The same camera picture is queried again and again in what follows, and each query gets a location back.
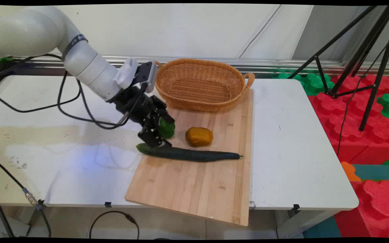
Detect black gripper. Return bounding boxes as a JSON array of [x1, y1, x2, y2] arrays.
[[113, 85, 176, 149]]

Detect dark green cucumber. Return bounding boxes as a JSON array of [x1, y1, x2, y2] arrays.
[[136, 143, 243, 163]]

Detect green bell pepper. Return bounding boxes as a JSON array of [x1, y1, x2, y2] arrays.
[[158, 117, 176, 139]]

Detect brown potato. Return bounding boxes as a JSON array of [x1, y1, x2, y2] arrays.
[[185, 127, 214, 147]]

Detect woven wicker basket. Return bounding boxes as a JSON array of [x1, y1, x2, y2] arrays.
[[154, 58, 256, 113]]

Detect wooden cutting board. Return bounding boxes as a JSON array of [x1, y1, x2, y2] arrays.
[[124, 88, 254, 227]]

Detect grey metal table leg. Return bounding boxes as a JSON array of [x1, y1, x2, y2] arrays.
[[275, 209, 337, 239]]

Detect large red foam block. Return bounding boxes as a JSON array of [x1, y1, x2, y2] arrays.
[[308, 74, 389, 165]]

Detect orange foam piece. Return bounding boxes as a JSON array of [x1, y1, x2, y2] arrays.
[[340, 161, 363, 183]]

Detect teal foam mat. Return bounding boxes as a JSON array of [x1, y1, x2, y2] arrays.
[[351, 164, 389, 182]]

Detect black tripod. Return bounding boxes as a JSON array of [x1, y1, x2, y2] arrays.
[[287, 5, 389, 132]]

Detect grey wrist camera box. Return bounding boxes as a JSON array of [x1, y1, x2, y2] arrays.
[[132, 61, 158, 94]]

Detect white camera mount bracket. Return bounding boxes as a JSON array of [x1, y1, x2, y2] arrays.
[[113, 58, 139, 90]]

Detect black robot wrist cable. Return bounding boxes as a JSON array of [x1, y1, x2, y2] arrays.
[[0, 53, 148, 131]]

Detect black looped cable with plug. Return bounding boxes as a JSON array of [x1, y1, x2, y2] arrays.
[[89, 211, 140, 240]]

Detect aluminium wall rail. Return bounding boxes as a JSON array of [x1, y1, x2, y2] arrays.
[[11, 55, 389, 77]]

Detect thin cable with metal connector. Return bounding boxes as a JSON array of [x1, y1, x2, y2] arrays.
[[0, 155, 52, 237]]

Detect thin black tripod cable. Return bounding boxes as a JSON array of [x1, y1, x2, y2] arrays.
[[336, 43, 388, 158]]

